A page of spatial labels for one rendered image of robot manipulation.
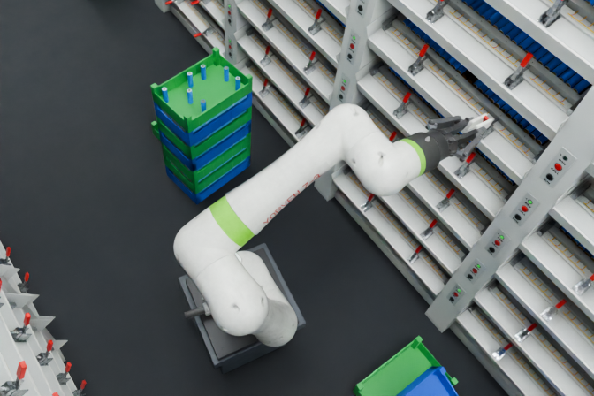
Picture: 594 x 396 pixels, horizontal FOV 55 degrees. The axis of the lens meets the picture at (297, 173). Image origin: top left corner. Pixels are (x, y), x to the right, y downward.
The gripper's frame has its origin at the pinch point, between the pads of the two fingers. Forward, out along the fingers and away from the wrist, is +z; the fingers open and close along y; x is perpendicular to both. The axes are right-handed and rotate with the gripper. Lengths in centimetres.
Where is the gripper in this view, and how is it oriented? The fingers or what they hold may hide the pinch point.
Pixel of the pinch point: (478, 124)
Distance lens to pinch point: 150.5
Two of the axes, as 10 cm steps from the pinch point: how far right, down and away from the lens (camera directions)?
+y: 6.0, 6.9, -4.1
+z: 7.7, -3.4, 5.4
